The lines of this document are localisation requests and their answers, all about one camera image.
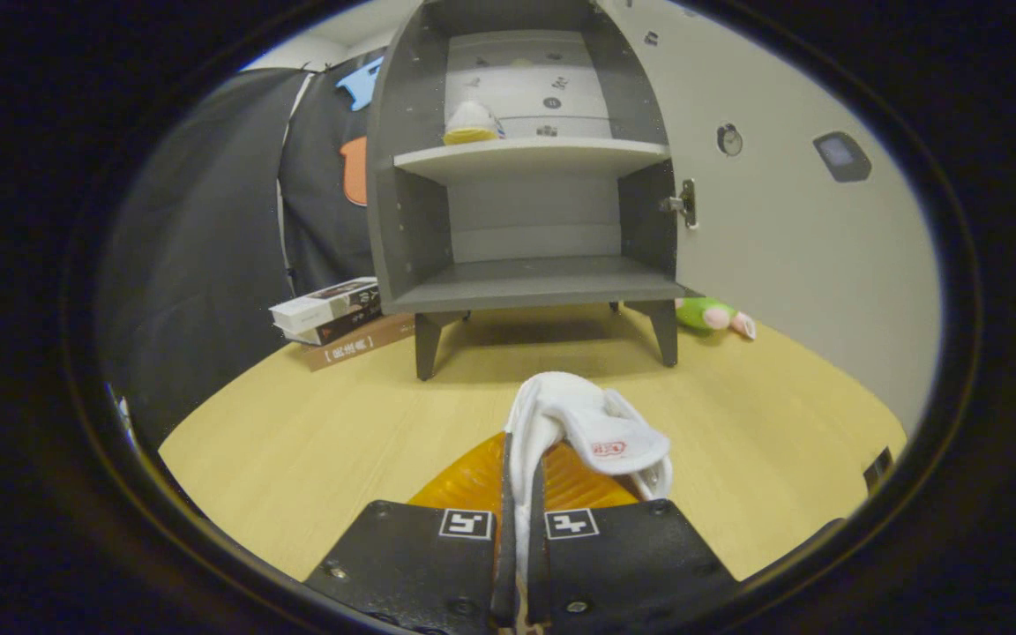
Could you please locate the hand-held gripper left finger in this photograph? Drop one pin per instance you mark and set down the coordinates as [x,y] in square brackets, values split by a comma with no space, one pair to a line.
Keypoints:
[504,582]

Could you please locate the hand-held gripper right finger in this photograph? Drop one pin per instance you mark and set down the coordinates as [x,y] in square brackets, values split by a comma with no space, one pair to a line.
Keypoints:
[536,582]

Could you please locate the white slipper shoe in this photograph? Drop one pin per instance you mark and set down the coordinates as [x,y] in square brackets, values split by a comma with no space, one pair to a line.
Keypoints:
[578,423]

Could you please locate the grey shoe cabinet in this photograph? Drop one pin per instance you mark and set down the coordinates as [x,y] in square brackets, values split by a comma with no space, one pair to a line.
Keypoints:
[526,282]

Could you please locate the metal door hinge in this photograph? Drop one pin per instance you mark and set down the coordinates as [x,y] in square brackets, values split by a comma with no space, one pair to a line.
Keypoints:
[687,205]

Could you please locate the brown book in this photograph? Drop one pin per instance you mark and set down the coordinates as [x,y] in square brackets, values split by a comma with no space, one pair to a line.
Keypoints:
[358,346]

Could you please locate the black book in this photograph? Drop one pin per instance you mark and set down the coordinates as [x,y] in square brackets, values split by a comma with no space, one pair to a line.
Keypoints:
[345,324]

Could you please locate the green pink plush toy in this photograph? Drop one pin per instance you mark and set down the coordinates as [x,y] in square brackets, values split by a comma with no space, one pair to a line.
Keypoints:
[702,314]

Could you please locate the white book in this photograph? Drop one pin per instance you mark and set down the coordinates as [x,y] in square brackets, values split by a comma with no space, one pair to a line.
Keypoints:
[314,309]

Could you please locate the small black object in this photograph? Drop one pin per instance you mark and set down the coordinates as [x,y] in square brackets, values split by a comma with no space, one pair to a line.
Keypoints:
[877,469]

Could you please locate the black backdrop cloth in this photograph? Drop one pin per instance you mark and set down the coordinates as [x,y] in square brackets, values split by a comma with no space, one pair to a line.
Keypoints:
[208,220]

